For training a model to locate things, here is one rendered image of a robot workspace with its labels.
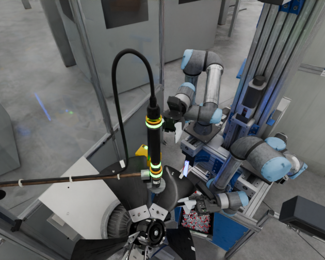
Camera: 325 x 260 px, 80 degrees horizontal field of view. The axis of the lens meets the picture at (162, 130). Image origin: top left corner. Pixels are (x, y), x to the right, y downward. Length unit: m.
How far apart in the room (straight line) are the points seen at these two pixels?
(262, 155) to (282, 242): 1.70
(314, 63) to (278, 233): 1.69
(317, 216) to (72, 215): 1.14
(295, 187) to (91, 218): 2.42
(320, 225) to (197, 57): 1.02
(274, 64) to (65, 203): 1.29
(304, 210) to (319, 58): 1.46
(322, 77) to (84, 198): 2.19
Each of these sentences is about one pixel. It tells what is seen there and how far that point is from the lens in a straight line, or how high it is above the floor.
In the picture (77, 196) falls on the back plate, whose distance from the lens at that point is 1.07.
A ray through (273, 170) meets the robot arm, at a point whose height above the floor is 1.49.
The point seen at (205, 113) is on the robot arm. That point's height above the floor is 1.57.
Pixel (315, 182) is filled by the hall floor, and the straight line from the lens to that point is 3.11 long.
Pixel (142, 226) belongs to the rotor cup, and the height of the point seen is 1.25.
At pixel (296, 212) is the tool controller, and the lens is 1.18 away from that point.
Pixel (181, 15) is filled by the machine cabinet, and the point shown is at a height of 0.97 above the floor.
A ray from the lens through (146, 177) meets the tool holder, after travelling 0.72.
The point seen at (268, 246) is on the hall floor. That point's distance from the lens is 2.45.
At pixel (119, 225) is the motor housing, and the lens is 1.06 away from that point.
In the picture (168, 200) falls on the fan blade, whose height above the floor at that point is 1.19.
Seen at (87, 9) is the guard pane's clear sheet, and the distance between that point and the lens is 1.27.
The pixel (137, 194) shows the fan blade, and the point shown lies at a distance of 0.94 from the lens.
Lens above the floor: 2.16
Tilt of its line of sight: 46 degrees down
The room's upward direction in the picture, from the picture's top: straight up
